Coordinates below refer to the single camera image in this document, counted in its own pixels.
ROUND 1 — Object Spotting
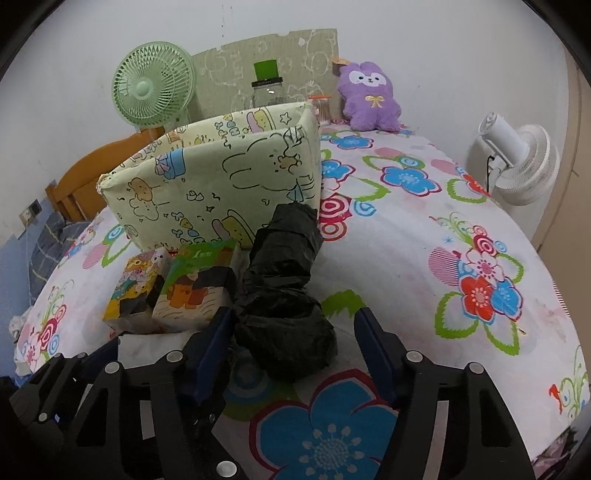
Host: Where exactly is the green cartoon tissue pack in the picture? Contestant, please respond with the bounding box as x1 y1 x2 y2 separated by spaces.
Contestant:
151 240 238 332

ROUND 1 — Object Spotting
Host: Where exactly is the yellow printed storage box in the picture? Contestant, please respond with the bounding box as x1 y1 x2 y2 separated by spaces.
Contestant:
96 102 321 252

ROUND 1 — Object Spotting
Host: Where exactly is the yellow cartoon tissue pack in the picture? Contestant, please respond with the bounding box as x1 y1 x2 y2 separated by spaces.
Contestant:
102 247 171 330

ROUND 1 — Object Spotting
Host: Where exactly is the wooden headboard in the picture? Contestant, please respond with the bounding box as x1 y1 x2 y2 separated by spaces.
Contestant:
46 127 169 222

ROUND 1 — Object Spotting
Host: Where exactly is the white standing fan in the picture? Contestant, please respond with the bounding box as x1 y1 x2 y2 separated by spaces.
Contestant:
478 111 560 206

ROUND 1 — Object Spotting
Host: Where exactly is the plaid grey bedding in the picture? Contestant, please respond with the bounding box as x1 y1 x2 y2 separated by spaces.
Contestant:
30 220 93 282

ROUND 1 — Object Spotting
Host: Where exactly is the green patterned board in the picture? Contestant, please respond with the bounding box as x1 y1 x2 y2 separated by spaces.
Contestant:
191 28 338 123

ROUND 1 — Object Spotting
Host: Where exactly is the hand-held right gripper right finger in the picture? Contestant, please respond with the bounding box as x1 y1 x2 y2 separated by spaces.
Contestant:
354 307 536 480

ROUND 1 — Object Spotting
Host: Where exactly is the green desk fan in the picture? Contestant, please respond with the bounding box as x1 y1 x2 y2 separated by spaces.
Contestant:
112 41 197 132

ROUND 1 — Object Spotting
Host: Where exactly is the black plastic bag bundle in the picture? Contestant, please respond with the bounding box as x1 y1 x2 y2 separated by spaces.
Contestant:
233 203 338 383

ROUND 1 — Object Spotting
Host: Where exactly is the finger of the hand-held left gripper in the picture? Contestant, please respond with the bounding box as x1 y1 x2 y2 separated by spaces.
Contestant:
9 339 120 444

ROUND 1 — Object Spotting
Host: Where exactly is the small jar with orange lid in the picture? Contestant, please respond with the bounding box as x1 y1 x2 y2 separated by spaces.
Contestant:
308 93 333 126

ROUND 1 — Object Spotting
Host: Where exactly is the purple plush bunny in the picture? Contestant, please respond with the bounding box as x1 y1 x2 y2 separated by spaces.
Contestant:
336 61 402 133

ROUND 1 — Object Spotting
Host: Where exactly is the glass jar with green lid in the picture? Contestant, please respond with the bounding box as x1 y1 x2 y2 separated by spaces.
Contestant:
250 60 284 110

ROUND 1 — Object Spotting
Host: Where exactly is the wall socket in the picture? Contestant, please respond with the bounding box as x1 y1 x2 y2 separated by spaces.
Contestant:
21 199 43 227

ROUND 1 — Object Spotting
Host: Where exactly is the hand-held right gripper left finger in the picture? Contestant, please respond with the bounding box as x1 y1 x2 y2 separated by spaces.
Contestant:
76 307 241 480

